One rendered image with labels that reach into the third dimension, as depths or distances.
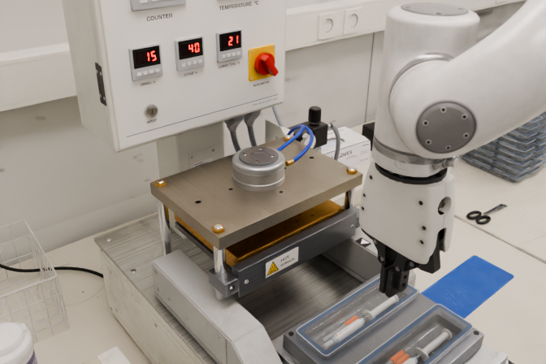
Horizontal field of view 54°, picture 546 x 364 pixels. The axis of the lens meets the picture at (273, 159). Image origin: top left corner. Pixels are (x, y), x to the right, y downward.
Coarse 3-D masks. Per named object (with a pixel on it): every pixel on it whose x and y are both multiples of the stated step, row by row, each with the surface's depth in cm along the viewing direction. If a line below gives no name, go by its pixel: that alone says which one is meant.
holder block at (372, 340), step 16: (416, 304) 73; (432, 304) 73; (304, 320) 70; (384, 320) 70; (400, 320) 70; (288, 336) 67; (368, 336) 67; (384, 336) 68; (480, 336) 68; (288, 352) 68; (304, 352) 65; (352, 352) 65; (368, 352) 65; (448, 352) 65; (464, 352) 66
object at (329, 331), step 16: (368, 288) 74; (352, 304) 71; (368, 304) 71; (384, 304) 71; (320, 320) 69; (336, 320) 69; (352, 320) 69; (368, 320) 69; (304, 336) 66; (320, 336) 66; (336, 336) 66; (352, 336) 66
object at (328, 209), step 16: (320, 208) 82; (336, 208) 82; (176, 224) 84; (288, 224) 78; (304, 224) 78; (192, 240) 81; (240, 240) 75; (256, 240) 75; (272, 240) 75; (240, 256) 72
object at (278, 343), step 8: (280, 336) 71; (280, 344) 69; (280, 352) 68; (480, 352) 69; (488, 352) 69; (288, 360) 67; (296, 360) 67; (472, 360) 67; (480, 360) 67; (488, 360) 68; (496, 360) 62; (504, 360) 63
